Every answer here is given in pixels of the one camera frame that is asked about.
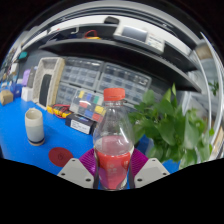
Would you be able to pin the small cardboard box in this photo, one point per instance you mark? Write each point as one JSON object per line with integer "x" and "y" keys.
{"x": 6, "y": 97}

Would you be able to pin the purple plastic object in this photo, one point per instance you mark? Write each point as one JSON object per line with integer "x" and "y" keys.
{"x": 26, "y": 76}

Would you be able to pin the small white box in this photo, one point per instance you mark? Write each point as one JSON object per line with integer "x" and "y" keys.
{"x": 26, "y": 94}

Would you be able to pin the teal small object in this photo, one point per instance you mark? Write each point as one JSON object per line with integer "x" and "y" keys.
{"x": 23, "y": 55}

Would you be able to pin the grey upright block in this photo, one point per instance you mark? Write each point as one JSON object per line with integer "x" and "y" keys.
{"x": 31, "y": 77}

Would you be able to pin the black desk shelf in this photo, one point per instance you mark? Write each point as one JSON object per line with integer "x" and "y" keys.
{"x": 126, "y": 56}

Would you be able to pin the clear bottle with red drink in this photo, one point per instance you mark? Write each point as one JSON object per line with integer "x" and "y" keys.
{"x": 113, "y": 156}

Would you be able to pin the yellow multimeter with red leads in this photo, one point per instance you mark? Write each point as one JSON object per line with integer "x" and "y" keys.
{"x": 59, "y": 112}

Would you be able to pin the beige ceramic cup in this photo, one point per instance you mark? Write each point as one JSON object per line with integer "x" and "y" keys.
{"x": 34, "y": 128}

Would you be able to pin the flat round red coaster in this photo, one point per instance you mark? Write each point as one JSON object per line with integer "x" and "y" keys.
{"x": 60, "y": 157}

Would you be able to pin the grey small-parts drawer cabinet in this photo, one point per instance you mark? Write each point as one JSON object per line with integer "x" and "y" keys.
{"x": 66, "y": 94}
{"x": 128, "y": 80}
{"x": 81, "y": 73}

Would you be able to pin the white shelf unit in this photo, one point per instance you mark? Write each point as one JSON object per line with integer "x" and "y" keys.
{"x": 213, "y": 100}

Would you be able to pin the white bench oscilloscope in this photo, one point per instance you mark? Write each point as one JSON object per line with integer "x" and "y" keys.
{"x": 138, "y": 36}

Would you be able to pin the black rounded device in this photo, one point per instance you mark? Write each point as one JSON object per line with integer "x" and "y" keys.
{"x": 111, "y": 20}

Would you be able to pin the white perforated frame box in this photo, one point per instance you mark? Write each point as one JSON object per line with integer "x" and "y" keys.
{"x": 55, "y": 73}

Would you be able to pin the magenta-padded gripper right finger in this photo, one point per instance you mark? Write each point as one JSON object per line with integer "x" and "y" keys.
{"x": 151, "y": 171}

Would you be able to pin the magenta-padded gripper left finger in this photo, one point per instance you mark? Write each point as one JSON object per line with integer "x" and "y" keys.
{"x": 76, "y": 171}

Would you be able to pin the green potted plant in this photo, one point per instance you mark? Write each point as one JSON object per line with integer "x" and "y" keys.
{"x": 170, "y": 130}

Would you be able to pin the black box with white label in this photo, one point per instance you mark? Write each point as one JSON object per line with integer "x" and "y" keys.
{"x": 80, "y": 125}

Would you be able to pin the blue plastic container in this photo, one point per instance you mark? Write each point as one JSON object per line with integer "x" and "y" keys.
{"x": 16, "y": 90}

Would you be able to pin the clear box with coloured compartments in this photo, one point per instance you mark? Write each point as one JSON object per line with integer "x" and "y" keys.
{"x": 87, "y": 106}

